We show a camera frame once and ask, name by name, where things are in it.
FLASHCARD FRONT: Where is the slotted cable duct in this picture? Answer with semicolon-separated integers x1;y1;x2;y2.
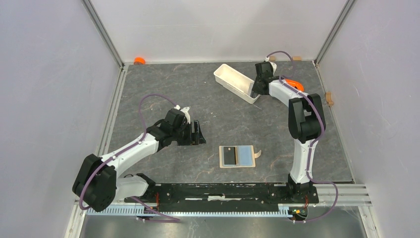
86;205;291;218

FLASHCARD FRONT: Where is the wooden block right wall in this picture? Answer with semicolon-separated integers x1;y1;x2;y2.
325;92;334;107

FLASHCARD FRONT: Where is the white plastic bin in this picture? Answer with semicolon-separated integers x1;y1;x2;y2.
213;64;260;104

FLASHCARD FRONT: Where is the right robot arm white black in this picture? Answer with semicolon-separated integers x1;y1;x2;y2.
252;61;326;202

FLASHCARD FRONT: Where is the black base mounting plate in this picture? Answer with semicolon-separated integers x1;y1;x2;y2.
139;182;319;212

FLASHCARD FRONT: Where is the beige card holder wallet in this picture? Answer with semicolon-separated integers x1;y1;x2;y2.
219;145;262;169

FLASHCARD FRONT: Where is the black credit card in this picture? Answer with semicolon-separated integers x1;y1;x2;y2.
222;146;237;166

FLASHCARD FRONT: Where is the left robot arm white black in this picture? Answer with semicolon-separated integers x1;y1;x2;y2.
72;106;206;212

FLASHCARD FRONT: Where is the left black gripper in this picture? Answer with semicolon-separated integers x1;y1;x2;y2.
171;120;206;146

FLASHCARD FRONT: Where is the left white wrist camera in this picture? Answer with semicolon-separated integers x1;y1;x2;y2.
174;105;191;124

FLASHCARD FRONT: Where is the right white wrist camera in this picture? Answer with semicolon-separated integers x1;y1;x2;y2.
264;56;277;72

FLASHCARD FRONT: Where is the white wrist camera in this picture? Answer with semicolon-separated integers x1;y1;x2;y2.
264;56;277;72
174;105;191;124

